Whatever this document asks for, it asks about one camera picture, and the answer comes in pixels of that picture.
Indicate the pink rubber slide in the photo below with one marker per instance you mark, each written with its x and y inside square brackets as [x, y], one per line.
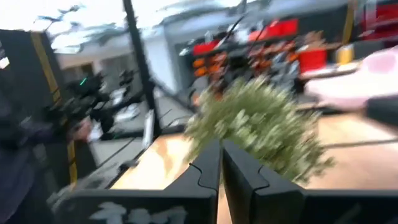
[357, 87]

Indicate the person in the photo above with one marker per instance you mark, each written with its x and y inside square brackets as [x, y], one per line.
[18, 174]

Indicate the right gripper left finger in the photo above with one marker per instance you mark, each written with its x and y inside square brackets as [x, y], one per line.
[202, 174]

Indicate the green artificial plant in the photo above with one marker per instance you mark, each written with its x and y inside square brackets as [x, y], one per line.
[264, 124]

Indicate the red bucket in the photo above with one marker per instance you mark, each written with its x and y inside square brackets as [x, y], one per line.
[312, 60]

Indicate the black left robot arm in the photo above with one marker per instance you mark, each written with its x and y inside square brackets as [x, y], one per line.
[90, 96]

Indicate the black pillar with yellow stripe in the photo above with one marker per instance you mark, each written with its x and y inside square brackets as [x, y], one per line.
[18, 62]

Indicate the yellow container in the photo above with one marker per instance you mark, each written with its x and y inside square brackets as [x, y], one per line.
[344, 55]

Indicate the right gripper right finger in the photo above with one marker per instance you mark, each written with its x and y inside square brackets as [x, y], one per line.
[248, 193]

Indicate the storage rack with red bins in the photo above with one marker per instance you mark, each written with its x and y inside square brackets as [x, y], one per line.
[280, 29]
[385, 15]

